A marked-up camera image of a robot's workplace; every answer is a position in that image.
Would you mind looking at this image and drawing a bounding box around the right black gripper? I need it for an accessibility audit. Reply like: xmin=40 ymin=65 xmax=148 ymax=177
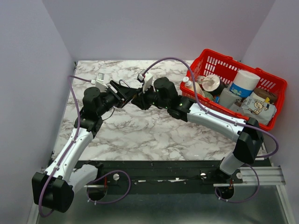
xmin=130 ymin=83 xmax=169 ymax=111

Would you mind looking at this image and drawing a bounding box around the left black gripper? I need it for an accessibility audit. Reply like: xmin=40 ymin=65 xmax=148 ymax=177
xmin=97 ymin=80 xmax=136 ymax=117

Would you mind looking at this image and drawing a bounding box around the large brass padlock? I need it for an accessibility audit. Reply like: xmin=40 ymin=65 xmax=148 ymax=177
xmin=119 ymin=79 xmax=138 ymax=100

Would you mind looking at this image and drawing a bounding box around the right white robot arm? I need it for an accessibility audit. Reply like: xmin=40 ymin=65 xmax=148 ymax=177
xmin=132 ymin=77 xmax=263 ymax=183

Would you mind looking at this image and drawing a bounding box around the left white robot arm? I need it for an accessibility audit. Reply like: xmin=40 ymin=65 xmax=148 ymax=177
xmin=32 ymin=81 xmax=137 ymax=217

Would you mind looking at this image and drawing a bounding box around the white lotion bottle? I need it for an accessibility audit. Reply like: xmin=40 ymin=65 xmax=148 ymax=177
xmin=182 ymin=77 xmax=205 ymax=97

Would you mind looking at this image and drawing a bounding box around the white round lid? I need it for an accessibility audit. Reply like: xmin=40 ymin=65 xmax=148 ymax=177
xmin=201 ymin=75 xmax=225 ymax=96

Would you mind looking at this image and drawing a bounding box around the red plastic basket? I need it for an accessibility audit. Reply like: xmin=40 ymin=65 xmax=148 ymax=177
xmin=191 ymin=49 xmax=287 ymax=131

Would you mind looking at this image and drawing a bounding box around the grey paper cup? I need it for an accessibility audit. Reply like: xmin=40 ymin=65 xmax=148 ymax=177
xmin=218 ymin=88 xmax=242 ymax=109

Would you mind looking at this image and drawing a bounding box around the white toilet paper roll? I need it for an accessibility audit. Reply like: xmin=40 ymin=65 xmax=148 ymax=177
xmin=229 ymin=70 xmax=261 ymax=98

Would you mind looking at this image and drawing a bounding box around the white printed bag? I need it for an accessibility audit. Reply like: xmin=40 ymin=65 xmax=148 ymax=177
xmin=240 ymin=96 xmax=277 ymax=125

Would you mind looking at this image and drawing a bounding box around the brown round container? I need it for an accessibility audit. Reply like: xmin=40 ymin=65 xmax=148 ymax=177
xmin=253 ymin=88 xmax=278 ymax=104

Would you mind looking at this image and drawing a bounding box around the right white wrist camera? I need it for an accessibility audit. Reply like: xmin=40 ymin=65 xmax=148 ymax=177
xmin=137 ymin=70 xmax=153 ymax=93

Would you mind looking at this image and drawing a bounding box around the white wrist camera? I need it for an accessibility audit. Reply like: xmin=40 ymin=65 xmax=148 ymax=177
xmin=91 ymin=73 xmax=109 ymax=92
xmin=137 ymin=70 xmax=153 ymax=93

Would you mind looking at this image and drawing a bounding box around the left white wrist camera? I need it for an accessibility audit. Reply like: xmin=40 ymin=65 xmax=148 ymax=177
xmin=91 ymin=73 xmax=109 ymax=92

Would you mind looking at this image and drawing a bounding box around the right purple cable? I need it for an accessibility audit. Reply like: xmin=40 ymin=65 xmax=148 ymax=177
xmin=143 ymin=57 xmax=279 ymax=158

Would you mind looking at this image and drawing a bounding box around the purple cable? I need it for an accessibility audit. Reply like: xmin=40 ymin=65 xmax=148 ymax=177
xmin=38 ymin=75 xmax=94 ymax=217
xmin=143 ymin=57 xmax=279 ymax=158

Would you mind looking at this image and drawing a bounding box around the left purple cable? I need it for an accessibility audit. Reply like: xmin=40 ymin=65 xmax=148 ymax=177
xmin=38 ymin=75 xmax=94 ymax=217

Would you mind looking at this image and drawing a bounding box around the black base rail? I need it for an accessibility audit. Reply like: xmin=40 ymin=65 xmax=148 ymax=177
xmin=69 ymin=161 xmax=276 ymax=199

